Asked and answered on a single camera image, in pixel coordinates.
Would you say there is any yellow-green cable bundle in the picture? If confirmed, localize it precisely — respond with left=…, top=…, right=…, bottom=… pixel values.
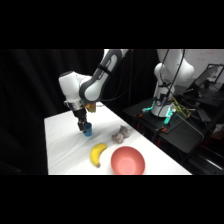
left=172, top=97, right=198, bottom=120

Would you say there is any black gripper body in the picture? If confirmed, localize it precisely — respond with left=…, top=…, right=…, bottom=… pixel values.
left=72, top=108, right=89, bottom=124

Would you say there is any grey plush toy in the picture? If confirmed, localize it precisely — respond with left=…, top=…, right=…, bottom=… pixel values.
left=111, top=124, right=130, bottom=145

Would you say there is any black robot stand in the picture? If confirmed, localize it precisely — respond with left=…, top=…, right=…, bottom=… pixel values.
left=122, top=97, right=206, bottom=155

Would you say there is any black curtain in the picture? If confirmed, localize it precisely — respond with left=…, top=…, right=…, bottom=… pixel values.
left=0, top=49, right=161, bottom=176

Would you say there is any pink bowl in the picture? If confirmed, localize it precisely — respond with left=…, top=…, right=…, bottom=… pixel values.
left=110, top=145, right=146, bottom=176

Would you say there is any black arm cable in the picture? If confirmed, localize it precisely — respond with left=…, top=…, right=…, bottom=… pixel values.
left=99, top=49, right=135, bottom=103

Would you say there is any blue plastic cup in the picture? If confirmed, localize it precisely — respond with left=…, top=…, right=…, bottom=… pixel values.
left=83, top=122, right=93, bottom=138

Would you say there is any yellow banana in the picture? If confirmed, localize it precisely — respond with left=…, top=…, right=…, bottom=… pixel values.
left=89, top=142, right=109, bottom=169

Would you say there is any yellow wrist cable connector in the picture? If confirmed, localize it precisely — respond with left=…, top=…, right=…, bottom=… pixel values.
left=84, top=102, right=98, bottom=113

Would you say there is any green status light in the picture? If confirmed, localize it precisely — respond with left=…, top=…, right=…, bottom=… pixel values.
left=159, top=107, right=177, bottom=130

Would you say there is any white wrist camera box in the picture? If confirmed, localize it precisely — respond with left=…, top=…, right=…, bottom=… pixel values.
left=63, top=100, right=74, bottom=110

